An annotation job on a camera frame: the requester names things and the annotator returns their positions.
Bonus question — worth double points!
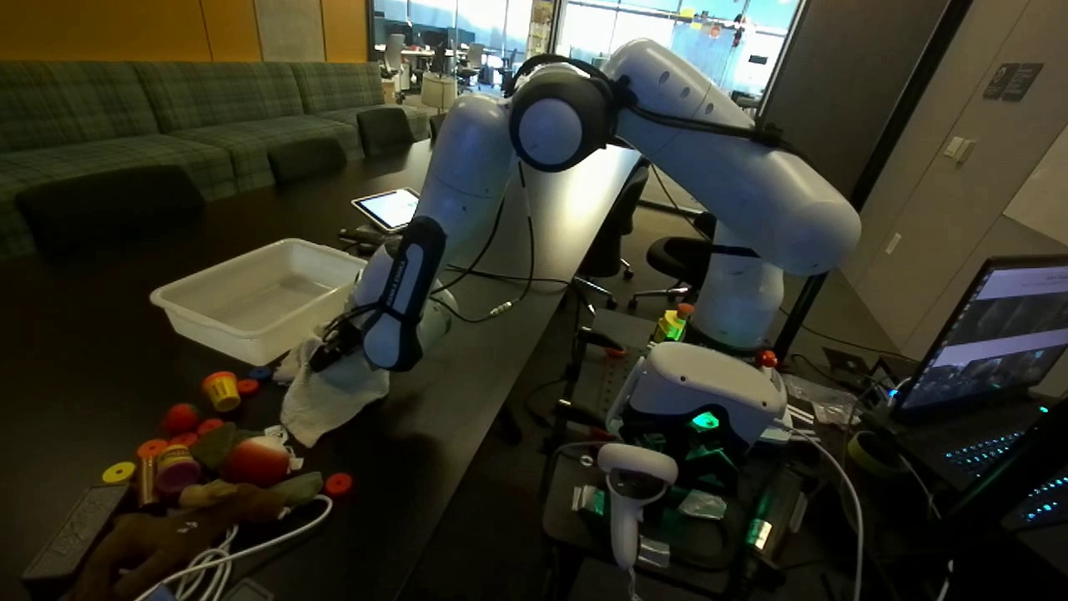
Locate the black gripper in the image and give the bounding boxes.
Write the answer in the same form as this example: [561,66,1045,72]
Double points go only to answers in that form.
[306,316,364,374]

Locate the white cloth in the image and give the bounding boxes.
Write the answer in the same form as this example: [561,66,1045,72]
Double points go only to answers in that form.
[273,342,392,449]

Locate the yellow red toy cup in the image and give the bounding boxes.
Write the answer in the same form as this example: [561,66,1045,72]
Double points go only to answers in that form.
[199,371,240,414]

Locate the white cable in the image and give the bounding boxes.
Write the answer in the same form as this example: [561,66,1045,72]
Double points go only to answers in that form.
[130,495,337,601]

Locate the black rectangular block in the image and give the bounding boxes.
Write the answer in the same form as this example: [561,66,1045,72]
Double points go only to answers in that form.
[21,485,128,586]

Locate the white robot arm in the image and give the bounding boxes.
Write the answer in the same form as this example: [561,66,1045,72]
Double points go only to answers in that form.
[311,40,863,371]

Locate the clear plastic bin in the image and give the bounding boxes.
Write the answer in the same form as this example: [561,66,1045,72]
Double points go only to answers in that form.
[149,237,364,366]

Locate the tablet with lit screen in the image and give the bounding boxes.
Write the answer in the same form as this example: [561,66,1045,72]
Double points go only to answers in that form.
[351,186,416,234]

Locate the dark chair back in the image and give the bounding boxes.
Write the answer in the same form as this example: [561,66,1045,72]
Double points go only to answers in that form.
[356,108,413,156]

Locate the green plaid sofa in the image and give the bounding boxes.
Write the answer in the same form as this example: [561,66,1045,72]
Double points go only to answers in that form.
[0,61,385,261]

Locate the white VR controller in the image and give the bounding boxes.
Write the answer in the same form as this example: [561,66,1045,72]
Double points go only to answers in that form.
[597,440,677,571]

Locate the green yellow small toy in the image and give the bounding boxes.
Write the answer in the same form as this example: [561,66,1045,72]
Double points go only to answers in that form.
[658,311,687,342]

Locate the white VR headset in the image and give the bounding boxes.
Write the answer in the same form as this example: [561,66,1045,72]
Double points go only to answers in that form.
[610,342,788,444]

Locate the black office chair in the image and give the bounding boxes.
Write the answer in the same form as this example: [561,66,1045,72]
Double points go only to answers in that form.
[648,237,713,287]

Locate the open laptop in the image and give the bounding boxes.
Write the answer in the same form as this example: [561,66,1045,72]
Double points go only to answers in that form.
[893,253,1068,531]

